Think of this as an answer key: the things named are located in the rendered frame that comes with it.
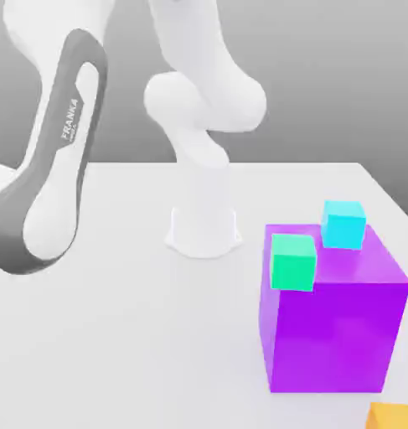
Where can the small orange cube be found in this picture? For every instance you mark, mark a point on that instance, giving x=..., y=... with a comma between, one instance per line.
x=391, y=417

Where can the small green cube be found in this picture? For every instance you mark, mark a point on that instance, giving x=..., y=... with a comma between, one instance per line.
x=292, y=268

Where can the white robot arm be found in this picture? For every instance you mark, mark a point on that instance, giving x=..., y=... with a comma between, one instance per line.
x=203, y=100

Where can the small cyan cube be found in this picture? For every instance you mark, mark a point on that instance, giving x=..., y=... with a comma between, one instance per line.
x=344, y=228

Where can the large purple box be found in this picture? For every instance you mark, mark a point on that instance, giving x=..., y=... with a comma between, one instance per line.
x=337, y=335

